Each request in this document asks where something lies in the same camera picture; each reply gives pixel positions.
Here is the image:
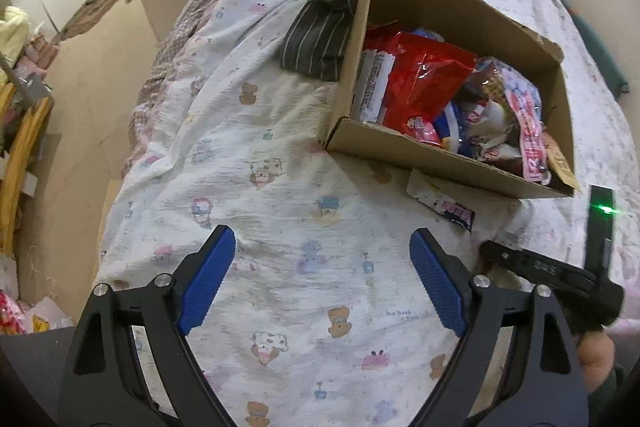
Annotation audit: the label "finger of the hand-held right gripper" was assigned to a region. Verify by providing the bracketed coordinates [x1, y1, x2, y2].
[479, 239, 599, 297]

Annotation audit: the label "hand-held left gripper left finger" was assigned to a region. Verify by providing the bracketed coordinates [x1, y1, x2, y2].
[57, 224, 238, 427]

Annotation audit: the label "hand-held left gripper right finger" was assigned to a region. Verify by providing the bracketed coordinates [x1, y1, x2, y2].
[408, 227, 590, 427]

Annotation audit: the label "white purple bar wrapper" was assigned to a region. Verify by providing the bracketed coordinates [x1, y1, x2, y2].
[405, 168, 477, 234]

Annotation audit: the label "pink snack packet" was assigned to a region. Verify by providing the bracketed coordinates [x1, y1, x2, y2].
[501, 66, 552, 184]

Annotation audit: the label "dark blue cookie bag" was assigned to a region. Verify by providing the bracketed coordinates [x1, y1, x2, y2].
[434, 101, 477, 154]

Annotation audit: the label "brown chocolate bar wrapper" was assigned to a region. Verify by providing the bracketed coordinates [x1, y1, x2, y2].
[459, 61, 507, 108]

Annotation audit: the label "red snack packet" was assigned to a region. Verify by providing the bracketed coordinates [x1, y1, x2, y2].
[384, 31, 477, 144]

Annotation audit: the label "white printed snack packet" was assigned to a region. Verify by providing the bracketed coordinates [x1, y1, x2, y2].
[349, 49, 397, 126]

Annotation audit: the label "cardboard box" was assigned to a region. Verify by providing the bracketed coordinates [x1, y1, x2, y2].
[324, 0, 582, 200]

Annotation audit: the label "person's right forearm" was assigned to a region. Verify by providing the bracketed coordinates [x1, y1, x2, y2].
[587, 364, 629, 409]

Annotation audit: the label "person's right hand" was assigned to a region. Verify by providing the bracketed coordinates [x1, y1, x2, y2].
[576, 330, 619, 396]

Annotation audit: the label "plastic bags on floor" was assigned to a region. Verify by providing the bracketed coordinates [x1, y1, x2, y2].
[0, 288, 77, 336]

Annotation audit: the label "wooden chair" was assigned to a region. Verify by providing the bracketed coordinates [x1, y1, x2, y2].
[0, 81, 57, 254]

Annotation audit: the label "pink checked bed sheet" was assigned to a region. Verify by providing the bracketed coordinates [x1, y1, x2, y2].
[126, 0, 242, 158]

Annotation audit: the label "teal mattress edge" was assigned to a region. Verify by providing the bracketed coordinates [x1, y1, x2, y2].
[554, 0, 632, 94]

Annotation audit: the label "metal rack rod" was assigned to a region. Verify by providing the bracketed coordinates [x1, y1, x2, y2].
[0, 53, 54, 106]

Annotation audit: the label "dark striped cloth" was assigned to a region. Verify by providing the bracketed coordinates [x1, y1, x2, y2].
[278, 0, 369, 82]

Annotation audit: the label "patterned floor rug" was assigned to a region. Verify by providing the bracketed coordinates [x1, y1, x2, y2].
[59, 0, 127, 41]

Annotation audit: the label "yellow garment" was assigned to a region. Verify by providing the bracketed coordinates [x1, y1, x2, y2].
[0, 5, 32, 68]

